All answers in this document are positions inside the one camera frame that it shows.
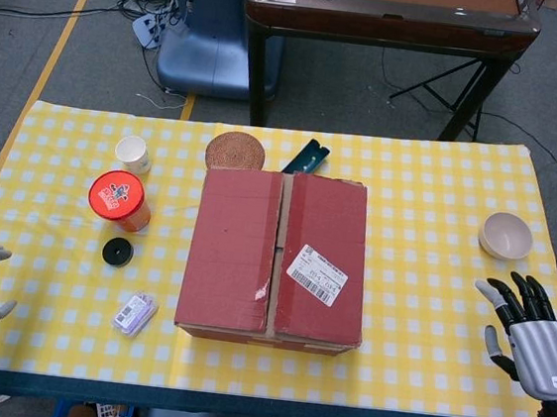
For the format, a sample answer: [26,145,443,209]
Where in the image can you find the white power strip with plugs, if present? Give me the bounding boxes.
[129,8,180,53]

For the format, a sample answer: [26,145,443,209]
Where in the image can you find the blue machine base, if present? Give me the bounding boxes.
[154,0,289,105]

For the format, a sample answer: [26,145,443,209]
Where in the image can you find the orange canister with red lid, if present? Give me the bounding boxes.
[84,167,157,235]

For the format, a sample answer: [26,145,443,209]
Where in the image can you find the clear box with purple items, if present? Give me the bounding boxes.
[111,289,160,340]

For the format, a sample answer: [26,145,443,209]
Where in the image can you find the dark teal flat tray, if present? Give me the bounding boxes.
[280,136,333,179]

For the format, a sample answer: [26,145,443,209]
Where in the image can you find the beige bowl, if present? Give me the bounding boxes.
[476,209,537,264]

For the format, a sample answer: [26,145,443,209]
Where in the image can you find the round woven brown coaster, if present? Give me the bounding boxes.
[203,130,269,175]

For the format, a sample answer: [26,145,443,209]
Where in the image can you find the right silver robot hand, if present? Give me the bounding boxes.
[463,267,557,402]

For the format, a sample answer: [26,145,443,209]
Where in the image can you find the yellow checkered tablecloth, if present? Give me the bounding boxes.
[0,91,557,417]

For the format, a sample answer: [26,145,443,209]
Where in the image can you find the red-brown cardboard box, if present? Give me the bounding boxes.
[172,160,380,361]

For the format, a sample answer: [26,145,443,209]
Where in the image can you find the brown wooden mahjong table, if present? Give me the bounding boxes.
[231,0,545,156]

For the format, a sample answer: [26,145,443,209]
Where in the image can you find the black round disc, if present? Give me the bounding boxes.
[100,235,136,269]

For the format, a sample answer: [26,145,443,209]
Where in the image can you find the white paper cup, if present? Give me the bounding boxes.
[112,134,156,177]

